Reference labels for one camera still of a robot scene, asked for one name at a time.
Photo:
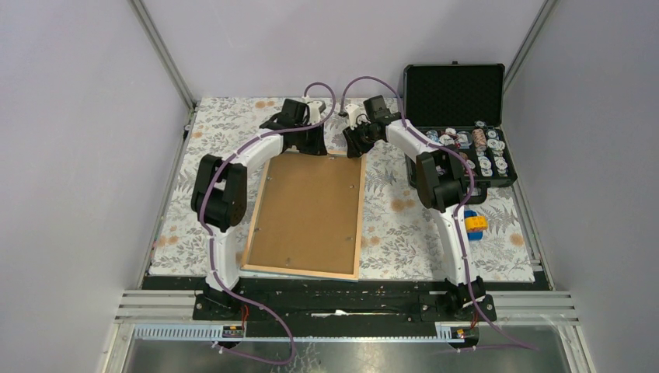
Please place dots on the white slotted cable duct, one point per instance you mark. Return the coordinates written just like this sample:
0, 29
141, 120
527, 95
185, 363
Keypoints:
253, 333

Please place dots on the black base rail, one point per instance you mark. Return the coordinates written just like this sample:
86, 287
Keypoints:
339, 325

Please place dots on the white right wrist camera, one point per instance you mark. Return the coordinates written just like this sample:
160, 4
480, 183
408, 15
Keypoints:
353, 111

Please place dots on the aluminium frame rails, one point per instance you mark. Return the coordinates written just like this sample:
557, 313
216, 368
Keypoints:
506, 306

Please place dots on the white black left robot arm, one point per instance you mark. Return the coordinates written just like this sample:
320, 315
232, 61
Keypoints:
219, 196

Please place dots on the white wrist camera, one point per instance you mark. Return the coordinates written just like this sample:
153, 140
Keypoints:
316, 109
353, 111

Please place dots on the floral tablecloth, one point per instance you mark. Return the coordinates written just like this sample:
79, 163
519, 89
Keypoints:
399, 240

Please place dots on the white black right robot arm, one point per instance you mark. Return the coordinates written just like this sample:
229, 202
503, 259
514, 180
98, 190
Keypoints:
444, 183

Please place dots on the brown poker chip stack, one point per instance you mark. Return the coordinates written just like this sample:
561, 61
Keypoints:
479, 140

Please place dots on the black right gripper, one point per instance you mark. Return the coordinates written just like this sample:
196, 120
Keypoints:
353, 148

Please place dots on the black poker chip case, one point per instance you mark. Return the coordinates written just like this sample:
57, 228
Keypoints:
463, 97

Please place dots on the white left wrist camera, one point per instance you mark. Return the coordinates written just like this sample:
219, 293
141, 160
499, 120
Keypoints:
316, 109

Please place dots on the blue yellow toy car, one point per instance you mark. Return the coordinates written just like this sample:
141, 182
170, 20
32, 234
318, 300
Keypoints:
475, 225

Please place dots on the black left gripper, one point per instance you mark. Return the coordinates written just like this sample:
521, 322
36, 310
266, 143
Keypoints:
318, 147

